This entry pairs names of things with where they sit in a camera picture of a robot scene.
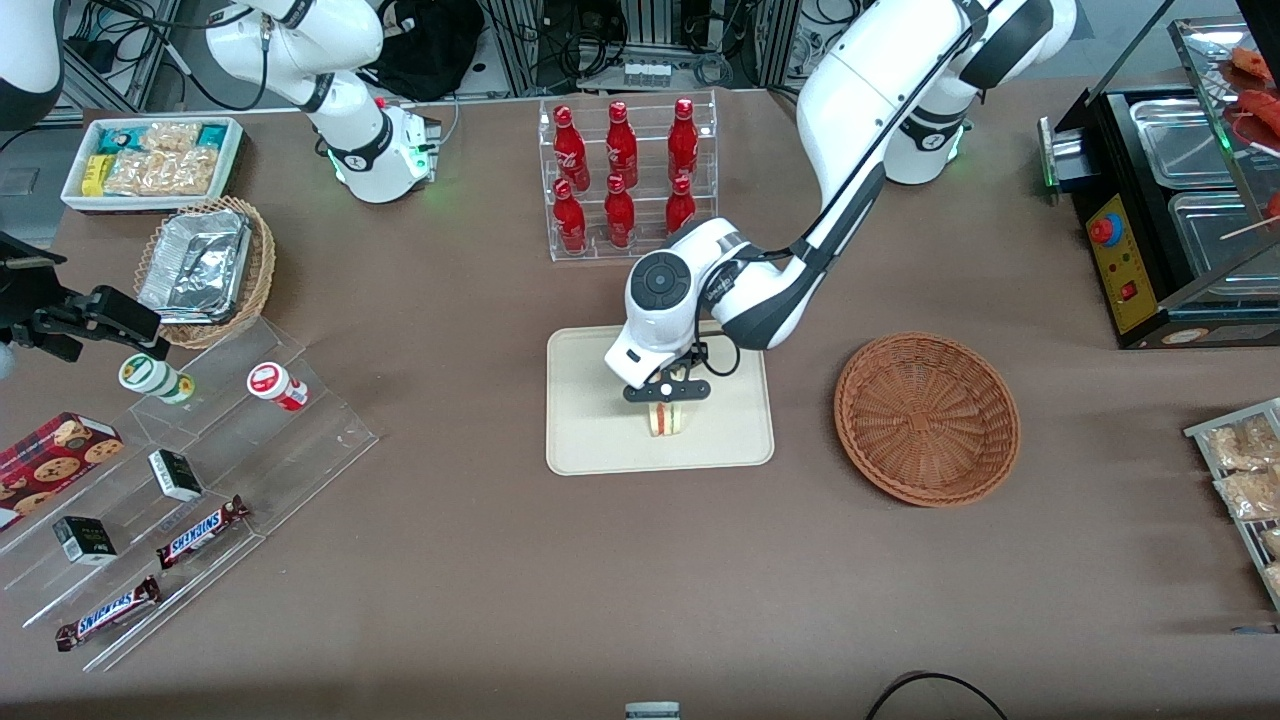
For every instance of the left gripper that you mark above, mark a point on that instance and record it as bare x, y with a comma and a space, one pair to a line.
694, 357

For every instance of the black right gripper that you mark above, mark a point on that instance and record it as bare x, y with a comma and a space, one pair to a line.
28, 292

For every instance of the triangle sandwich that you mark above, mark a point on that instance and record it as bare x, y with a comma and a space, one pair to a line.
668, 420

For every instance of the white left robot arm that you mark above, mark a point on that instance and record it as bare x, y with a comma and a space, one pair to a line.
870, 80

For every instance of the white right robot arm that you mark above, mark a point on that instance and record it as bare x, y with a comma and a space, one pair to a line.
340, 30

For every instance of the cream plastic tray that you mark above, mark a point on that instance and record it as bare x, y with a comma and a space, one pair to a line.
600, 420

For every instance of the aluminium foil tray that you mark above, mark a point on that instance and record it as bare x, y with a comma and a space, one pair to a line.
195, 265

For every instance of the tan wicker basket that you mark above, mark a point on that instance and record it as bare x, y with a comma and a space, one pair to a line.
258, 275

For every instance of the round brown wicker basket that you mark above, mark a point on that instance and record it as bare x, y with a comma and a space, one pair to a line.
925, 420

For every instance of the white jar green label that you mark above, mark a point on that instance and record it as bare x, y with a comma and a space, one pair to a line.
155, 378

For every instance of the clear acrylic bottle rack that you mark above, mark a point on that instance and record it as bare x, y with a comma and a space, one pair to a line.
645, 250

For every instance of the red cookie box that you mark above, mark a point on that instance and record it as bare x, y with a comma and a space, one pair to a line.
50, 470

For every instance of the yellow snack packet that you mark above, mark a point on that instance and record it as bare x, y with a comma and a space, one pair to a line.
93, 175

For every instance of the small black box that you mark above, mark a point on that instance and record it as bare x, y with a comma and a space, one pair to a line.
85, 540
175, 475

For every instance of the clear bag of crackers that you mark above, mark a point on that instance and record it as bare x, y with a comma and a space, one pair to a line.
1272, 542
1250, 495
1274, 578
1240, 445
170, 136
160, 172

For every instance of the red cola bottle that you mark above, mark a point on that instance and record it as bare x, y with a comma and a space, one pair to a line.
680, 210
570, 220
570, 145
619, 215
683, 135
621, 140

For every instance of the teal snack packet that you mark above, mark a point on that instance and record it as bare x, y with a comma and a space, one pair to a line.
210, 135
120, 140

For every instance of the white jar red label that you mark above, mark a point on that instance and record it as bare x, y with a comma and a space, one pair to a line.
277, 386

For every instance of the white plastic snack bin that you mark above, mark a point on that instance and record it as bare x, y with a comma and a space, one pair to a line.
230, 170

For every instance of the Snickers chocolate bar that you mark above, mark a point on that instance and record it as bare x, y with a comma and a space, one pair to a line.
200, 533
105, 614

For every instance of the clear acrylic stepped stand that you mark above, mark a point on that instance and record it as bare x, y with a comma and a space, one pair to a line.
300, 450

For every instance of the white power strip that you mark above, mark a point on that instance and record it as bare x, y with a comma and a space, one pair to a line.
647, 74

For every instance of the small grey device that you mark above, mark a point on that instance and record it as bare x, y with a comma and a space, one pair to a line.
652, 712

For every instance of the black bag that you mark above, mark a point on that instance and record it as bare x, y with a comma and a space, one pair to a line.
430, 50

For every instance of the black food warmer yellow panel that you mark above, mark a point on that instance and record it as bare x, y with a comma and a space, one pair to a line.
1125, 265

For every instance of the stainless steel pan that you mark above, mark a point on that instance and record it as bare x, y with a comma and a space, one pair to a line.
1200, 250
1185, 140

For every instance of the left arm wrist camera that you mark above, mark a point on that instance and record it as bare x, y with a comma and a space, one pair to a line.
665, 390

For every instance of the aluminium profile frame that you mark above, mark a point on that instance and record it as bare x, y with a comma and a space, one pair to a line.
520, 40

